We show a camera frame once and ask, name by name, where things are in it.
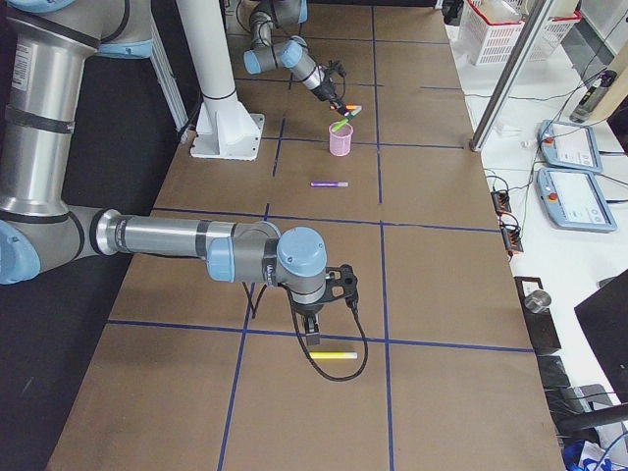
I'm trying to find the yellow highlighter pen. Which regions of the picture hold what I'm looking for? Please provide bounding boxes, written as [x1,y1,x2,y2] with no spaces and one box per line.
[309,351,358,360]

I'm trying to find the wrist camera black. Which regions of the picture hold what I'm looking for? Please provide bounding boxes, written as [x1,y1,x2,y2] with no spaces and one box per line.
[325,60,346,79]
[321,264,359,310]

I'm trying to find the aluminium profile post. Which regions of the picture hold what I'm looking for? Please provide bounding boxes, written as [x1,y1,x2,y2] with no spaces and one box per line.
[469,0,554,152]

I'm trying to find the far teach pendant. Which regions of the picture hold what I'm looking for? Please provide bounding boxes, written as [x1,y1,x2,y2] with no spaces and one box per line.
[538,120,602,174]

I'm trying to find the black monitor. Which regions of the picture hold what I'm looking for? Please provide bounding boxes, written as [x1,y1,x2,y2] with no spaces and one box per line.
[575,272,628,402]

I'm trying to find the green highlighter pen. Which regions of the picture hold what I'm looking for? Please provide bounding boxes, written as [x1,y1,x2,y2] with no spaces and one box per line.
[331,109,362,131]

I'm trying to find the purple highlighter pen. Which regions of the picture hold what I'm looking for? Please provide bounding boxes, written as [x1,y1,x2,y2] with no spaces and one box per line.
[310,181,349,188]

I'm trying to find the white pillar with base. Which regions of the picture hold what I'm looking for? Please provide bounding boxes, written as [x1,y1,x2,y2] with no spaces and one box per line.
[177,0,265,161]

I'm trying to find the power strip orange sockets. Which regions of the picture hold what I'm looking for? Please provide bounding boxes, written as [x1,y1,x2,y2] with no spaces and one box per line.
[491,189,524,258]

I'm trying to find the teach pendant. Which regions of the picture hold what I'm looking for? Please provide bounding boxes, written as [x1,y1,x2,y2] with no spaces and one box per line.
[537,168,617,234]
[538,120,602,174]

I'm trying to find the metal cylinder weight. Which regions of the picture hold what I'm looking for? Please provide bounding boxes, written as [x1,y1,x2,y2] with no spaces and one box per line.
[523,289,551,314]

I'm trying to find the white red plastic basket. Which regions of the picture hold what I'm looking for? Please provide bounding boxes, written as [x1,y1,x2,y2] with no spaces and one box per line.
[457,1,524,66]

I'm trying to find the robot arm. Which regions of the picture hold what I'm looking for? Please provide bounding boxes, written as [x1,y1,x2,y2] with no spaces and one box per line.
[1,1,261,356]
[243,1,349,116]

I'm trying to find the pink mesh pen holder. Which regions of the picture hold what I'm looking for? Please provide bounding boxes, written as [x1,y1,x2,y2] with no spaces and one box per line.
[329,122,353,157]

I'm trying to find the near teach pendant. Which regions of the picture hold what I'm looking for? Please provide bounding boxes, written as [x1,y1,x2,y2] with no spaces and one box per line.
[537,168,617,234]

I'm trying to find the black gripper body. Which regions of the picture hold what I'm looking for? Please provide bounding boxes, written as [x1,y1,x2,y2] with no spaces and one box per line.
[291,291,324,317]
[313,79,339,102]

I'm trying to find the camera cable black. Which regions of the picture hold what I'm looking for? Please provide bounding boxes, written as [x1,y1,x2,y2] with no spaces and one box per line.
[242,282,370,382]

